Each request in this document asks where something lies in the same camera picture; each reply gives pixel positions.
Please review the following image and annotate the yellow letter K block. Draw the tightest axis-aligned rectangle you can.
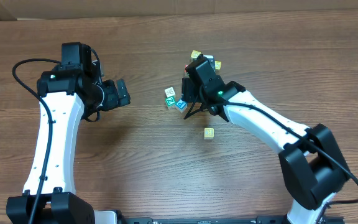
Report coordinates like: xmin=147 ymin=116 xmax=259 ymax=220
xmin=204 ymin=128 xmax=214 ymax=139

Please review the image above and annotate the white sketch block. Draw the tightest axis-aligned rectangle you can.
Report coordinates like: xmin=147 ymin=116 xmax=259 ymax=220
xmin=164 ymin=86 xmax=176 ymax=98

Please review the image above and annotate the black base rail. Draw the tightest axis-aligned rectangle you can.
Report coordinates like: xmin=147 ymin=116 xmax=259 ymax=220
xmin=94 ymin=210 xmax=345 ymax=224

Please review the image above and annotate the blue letter P block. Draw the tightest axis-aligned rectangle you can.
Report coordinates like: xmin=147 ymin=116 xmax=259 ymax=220
xmin=175 ymin=99 xmax=188 ymax=113

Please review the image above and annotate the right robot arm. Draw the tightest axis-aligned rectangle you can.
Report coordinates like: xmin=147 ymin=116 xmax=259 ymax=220
xmin=182 ymin=55 xmax=350 ymax=223

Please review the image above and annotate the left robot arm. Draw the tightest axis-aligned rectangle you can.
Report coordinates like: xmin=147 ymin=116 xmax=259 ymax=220
xmin=6 ymin=69 xmax=130 ymax=223

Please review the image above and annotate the yellow block row end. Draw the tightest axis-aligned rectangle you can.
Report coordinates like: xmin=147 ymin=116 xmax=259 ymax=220
xmin=214 ymin=60 xmax=222 ymax=73

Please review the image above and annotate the red letter I block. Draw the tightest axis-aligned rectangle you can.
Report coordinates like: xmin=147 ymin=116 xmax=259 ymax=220
xmin=184 ymin=65 xmax=188 ymax=77

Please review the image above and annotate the green letter Z block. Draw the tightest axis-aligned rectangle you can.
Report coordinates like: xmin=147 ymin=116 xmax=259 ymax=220
xmin=165 ymin=96 xmax=176 ymax=110

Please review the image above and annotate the yellow block far top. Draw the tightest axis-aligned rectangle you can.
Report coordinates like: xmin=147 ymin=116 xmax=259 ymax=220
xmin=190 ymin=50 xmax=201 ymax=62

